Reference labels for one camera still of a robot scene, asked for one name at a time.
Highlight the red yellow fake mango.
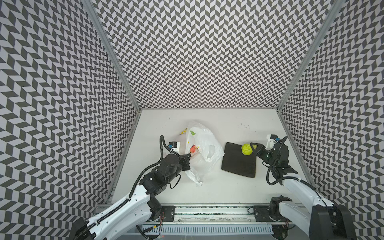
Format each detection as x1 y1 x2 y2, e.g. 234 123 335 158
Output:
190 145 200 155

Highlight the white plastic bag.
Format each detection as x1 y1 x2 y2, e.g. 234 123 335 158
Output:
181 121 225 187

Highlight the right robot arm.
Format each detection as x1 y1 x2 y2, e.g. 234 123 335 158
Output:
250 135 357 240

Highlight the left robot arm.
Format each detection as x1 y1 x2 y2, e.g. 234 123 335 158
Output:
68 151 191 240

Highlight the black square tray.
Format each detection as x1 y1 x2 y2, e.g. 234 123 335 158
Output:
221 142 257 178

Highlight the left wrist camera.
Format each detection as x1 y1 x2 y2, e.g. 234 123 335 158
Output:
168 141 181 154

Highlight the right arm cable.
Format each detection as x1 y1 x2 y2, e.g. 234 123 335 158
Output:
265 161 319 193

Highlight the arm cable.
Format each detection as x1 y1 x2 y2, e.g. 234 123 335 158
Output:
265 161 319 193
73 134 181 240

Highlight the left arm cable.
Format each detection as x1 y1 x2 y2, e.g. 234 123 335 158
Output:
73 134 181 240

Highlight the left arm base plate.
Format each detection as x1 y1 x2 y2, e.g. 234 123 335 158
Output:
150 205 176 222

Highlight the aluminium front rail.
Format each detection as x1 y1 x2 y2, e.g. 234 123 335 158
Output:
89 203 341 226

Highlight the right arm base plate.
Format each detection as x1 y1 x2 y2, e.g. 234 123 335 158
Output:
248 205 293 225

